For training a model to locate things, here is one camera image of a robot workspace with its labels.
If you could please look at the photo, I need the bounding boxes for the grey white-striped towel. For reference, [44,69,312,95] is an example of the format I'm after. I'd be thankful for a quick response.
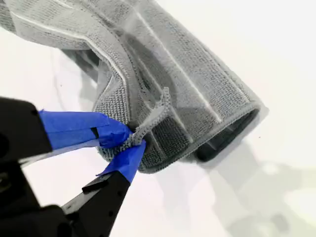
[0,0,264,175]

